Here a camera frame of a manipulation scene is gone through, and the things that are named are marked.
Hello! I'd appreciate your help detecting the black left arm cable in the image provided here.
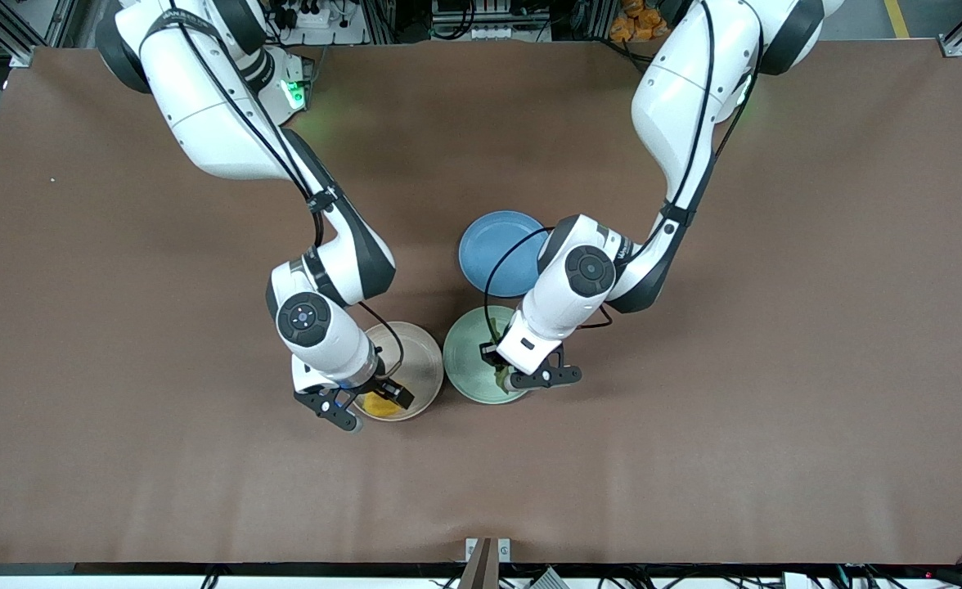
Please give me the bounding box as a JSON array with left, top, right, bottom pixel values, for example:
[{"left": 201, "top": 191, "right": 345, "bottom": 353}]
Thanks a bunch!
[{"left": 483, "top": 0, "right": 764, "bottom": 349}]

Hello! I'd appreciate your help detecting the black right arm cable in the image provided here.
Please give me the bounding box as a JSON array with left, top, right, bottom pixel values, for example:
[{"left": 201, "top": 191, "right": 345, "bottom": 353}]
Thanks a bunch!
[{"left": 142, "top": 8, "right": 406, "bottom": 382}]

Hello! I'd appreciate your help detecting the beige pink plate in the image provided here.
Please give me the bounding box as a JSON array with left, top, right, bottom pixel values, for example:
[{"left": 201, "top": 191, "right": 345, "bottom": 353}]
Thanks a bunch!
[{"left": 357, "top": 321, "right": 445, "bottom": 422}]

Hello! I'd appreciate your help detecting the bag of orange items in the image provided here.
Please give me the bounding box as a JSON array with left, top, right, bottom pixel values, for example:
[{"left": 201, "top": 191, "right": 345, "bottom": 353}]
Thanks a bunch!
[{"left": 609, "top": 0, "right": 672, "bottom": 43}]

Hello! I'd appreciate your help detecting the pale green plate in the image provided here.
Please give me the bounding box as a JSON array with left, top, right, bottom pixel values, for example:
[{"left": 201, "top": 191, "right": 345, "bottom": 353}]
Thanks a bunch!
[{"left": 443, "top": 307, "right": 533, "bottom": 406}]

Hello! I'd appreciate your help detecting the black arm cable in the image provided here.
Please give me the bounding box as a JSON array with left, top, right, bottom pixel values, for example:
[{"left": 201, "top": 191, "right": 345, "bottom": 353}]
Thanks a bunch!
[
  {"left": 483, "top": 0, "right": 764, "bottom": 349},
  {"left": 142, "top": 8, "right": 406, "bottom": 382}
]

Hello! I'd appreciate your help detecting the blue plate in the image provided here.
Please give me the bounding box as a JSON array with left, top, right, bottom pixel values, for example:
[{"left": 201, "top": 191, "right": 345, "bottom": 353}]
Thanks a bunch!
[{"left": 458, "top": 210, "right": 552, "bottom": 299}]

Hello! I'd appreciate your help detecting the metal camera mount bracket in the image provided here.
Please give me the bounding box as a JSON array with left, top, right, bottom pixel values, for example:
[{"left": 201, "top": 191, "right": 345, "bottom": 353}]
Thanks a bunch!
[{"left": 465, "top": 537, "right": 511, "bottom": 589}]

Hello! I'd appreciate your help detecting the white power strip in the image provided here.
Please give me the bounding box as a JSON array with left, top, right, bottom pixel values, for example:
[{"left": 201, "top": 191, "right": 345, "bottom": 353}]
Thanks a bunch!
[{"left": 267, "top": 0, "right": 367, "bottom": 46}]

